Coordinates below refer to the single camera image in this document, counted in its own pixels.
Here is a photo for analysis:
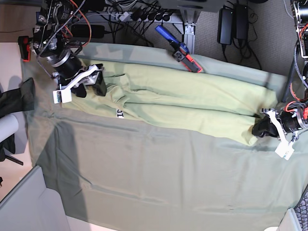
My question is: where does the white black gripper right side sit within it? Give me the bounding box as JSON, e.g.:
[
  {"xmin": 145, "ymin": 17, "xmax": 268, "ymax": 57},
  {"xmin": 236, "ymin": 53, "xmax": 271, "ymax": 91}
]
[{"xmin": 59, "ymin": 64, "xmax": 107, "ymax": 98}]

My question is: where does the white black gripper left side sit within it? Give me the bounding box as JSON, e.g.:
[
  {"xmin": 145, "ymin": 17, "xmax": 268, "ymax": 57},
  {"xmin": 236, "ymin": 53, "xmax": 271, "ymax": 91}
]
[{"xmin": 252, "ymin": 107, "xmax": 306, "ymax": 143}]

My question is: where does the light green T-shirt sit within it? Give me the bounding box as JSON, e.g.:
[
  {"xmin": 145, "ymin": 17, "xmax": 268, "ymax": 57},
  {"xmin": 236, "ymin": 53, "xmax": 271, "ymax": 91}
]
[{"xmin": 63, "ymin": 62, "xmax": 277, "ymax": 146}]

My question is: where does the black power brick under table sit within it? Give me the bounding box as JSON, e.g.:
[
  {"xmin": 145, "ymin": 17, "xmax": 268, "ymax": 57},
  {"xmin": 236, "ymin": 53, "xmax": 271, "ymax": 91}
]
[{"xmin": 70, "ymin": 24, "xmax": 105, "ymax": 39}]

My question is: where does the dark green cloth piece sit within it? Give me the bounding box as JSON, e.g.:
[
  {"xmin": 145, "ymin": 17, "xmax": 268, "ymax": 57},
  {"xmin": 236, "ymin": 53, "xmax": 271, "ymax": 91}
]
[{"xmin": 0, "ymin": 78, "xmax": 36, "ymax": 118}]

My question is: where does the blue orange clamp left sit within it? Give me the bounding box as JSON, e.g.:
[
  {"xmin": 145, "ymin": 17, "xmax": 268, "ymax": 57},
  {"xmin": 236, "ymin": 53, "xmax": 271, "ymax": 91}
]
[{"xmin": 18, "ymin": 36, "xmax": 31, "ymax": 62}]

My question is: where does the blue orange clamp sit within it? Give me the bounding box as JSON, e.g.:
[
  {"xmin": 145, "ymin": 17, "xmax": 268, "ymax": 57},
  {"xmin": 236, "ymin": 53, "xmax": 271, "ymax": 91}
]
[
  {"xmin": 18, "ymin": 36, "xmax": 31, "ymax": 62},
  {"xmin": 155, "ymin": 25, "xmax": 203, "ymax": 73}
]

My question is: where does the grey-green table cloth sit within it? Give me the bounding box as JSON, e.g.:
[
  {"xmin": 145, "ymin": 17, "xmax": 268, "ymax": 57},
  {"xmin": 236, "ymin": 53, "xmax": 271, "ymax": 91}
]
[{"xmin": 22, "ymin": 56, "xmax": 308, "ymax": 231}]

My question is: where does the grey power strip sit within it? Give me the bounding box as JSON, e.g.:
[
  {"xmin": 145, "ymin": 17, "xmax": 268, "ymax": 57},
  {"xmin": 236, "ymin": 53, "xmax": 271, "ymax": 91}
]
[{"xmin": 106, "ymin": 11, "xmax": 182, "ymax": 24}]

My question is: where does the blue orange clamp centre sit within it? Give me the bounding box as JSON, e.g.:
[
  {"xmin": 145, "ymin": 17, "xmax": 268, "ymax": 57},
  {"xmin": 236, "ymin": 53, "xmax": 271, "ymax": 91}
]
[{"xmin": 155, "ymin": 25, "xmax": 203, "ymax": 73}]

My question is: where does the grey patterned bin right bottom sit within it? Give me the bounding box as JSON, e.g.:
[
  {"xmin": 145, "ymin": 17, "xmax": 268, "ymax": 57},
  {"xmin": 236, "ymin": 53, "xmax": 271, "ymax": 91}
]
[{"xmin": 277, "ymin": 187, "xmax": 308, "ymax": 231}]

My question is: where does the black power adapter left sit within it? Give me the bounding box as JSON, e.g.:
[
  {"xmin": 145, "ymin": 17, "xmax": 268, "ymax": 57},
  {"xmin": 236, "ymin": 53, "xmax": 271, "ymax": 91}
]
[{"xmin": 217, "ymin": 8, "xmax": 233, "ymax": 45}]

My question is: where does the black power adapter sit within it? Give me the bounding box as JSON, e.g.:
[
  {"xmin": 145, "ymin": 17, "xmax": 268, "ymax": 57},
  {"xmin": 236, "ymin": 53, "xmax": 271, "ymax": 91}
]
[
  {"xmin": 234, "ymin": 3, "xmax": 249, "ymax": 40},
  {"xmin": 217, "ymin": 8, "xmax": 233, "ymax": 45}
]

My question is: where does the black power adapter right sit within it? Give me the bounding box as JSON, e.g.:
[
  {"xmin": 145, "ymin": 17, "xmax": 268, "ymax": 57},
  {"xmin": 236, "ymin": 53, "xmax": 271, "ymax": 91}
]
[{"xmin": 234, "ymin": 3, "xmax": 249, "ymax": 40}]

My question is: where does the aluminium table leg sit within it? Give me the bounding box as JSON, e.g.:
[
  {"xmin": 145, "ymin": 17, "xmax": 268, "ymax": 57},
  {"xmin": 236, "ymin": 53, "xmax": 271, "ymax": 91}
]
[{"xmin": 178, "ymin": 10, "xmax": 200, "ymax": 54}]

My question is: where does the grey bin left bottom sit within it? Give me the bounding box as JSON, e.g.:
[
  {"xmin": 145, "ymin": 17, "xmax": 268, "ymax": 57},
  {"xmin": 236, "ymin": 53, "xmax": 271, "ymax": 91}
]
[{"xmin": 0, "ymin": 166, "xmax": 70, "ymax": 231}]

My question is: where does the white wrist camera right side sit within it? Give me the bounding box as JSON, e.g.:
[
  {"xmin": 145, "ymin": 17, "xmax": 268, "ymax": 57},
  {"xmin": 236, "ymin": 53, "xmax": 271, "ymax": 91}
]
[{"xmin": 52, "ymin": 89, "xmax": 72, "ymax": 104}]

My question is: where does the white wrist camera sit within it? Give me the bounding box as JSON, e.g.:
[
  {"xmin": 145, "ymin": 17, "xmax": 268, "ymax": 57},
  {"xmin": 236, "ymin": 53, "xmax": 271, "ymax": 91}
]
[
  {"xmin": 275, "ymin": 142, "xmax": 294, "ymax": 160},
  {"xmin": 52, "ymin": 89, "xmax": 72, "ymax": 104}
]

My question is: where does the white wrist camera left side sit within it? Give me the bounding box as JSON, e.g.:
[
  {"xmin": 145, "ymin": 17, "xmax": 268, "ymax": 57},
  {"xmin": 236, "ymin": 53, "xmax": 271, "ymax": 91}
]
[{"xmin": 275, "ymin": 142, "xmax": 294, "ymax": 160}]

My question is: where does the white cylindrical post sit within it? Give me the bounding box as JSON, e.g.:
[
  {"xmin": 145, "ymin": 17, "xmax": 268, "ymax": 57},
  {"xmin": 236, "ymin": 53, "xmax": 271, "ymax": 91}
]
[{"xmin": 0, "ymin": 114, "xmax": 19, "ymax": 142}]

